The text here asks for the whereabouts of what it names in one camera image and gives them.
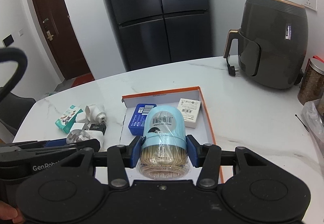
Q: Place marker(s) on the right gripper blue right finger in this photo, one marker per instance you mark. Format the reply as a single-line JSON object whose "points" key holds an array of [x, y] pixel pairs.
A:
{"points": [[193, 150]]}

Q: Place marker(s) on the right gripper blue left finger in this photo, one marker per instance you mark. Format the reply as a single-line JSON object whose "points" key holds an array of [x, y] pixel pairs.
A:
{"points": [[135, 147]]}

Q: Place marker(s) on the blue rectangular box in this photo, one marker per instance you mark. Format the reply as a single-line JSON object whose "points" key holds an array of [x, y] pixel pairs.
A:
{"points": [[136, 124]]}

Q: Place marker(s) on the blue toothpick jar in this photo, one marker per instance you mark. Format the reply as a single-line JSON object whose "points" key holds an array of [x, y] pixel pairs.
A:
{"points": [[164, 150]]}

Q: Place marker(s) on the white USB charger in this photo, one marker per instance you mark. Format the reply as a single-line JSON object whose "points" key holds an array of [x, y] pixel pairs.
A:
{"points": [[99, 136]]}

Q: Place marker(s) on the black USB charger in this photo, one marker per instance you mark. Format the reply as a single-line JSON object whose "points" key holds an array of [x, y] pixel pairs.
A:
{"points": [[101, 127]]}

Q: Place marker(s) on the white barcode product box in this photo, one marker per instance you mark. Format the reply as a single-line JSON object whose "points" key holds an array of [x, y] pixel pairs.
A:
{"points": [[189, 109]]}

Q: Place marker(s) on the white plug-in vaporizer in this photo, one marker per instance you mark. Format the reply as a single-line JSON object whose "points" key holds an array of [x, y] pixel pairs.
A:
{"points": [[96, 114]]}

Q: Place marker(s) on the teal adhesive bandage box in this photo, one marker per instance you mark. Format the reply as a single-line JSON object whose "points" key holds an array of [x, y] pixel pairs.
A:
{"points": [[67, 119]]}

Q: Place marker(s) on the clear mosquito liquid bottle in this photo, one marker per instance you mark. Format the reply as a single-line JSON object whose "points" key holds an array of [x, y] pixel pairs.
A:
{"points": [[77, 135]]}

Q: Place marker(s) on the white cube charger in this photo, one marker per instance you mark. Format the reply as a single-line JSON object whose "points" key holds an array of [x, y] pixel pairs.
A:
{"points": [[79, 126]]}

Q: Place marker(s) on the person's left hand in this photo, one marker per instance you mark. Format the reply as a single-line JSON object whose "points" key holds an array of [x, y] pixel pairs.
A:
{"points": [[8, 212]]}

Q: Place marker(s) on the orange white cardboard tray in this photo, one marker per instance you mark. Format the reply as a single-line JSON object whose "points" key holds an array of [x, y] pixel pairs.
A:
{"points": [[203, 132]]}

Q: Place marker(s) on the red doormat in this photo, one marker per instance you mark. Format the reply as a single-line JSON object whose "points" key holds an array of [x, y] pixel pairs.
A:
{"points": [[83, 80]]}

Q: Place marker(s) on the black hairpin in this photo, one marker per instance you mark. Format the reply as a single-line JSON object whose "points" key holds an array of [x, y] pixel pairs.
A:
{"points": [[302, 122]]}

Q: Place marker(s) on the clear plastic bag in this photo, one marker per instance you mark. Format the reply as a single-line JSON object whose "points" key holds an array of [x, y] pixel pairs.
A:
{"points": [[312, 113]]}

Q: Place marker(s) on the glass jar with granules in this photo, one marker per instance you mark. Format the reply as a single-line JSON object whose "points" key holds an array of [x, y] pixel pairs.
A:
{"points": [[312, 84]]}

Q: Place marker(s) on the dark grey air fryer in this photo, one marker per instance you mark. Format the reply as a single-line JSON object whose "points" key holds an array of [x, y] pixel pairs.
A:
{"points": [[272, 42]]}

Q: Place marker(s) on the black refrigerator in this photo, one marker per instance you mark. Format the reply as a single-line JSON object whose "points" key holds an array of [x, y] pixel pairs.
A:
{"points": [[156, 32]]}

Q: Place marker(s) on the brown wooden door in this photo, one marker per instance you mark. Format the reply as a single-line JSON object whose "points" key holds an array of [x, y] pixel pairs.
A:
{"points": [[57, 29]]}

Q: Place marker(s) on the black wall intercom panel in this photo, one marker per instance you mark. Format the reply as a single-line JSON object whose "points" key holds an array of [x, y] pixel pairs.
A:
{"points": [[7, 41]]}

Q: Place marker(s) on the white light switch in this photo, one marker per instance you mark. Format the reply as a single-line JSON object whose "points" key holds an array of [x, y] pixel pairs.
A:
{"points": [[21, 32]]}

